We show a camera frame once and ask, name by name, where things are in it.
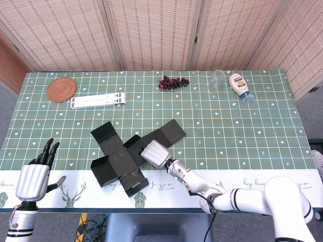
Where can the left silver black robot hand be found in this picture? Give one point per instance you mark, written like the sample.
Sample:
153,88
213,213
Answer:
31,181

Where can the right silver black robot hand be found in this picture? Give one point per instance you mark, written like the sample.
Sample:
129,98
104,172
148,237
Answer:
156,155

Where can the black paper box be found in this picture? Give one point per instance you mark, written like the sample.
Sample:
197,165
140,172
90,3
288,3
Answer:
118,162

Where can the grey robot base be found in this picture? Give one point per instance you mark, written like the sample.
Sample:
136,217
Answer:
156,227

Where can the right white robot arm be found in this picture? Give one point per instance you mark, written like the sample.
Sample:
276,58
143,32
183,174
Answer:
252,196

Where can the dark red grape bunch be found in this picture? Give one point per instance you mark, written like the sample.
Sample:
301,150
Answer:
171,83

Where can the green checked tablecloth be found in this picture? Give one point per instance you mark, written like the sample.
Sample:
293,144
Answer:
227,131

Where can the white folding stand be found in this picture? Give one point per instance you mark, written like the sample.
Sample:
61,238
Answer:
96,101

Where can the clear plastic jar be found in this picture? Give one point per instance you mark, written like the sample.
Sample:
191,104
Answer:
216,82

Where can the round woven brown coaster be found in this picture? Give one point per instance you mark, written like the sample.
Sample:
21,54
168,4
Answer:
61,90

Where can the mayonnaise squeeze bottle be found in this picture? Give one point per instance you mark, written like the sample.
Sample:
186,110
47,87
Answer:
239,84

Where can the brown wooden door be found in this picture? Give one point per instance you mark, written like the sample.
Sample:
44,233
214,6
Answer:
10,70

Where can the bamboo folding screen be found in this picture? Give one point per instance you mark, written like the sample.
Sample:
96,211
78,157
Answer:
151,32

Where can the white grey shoe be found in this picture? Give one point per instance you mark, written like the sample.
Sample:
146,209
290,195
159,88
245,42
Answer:
318,161

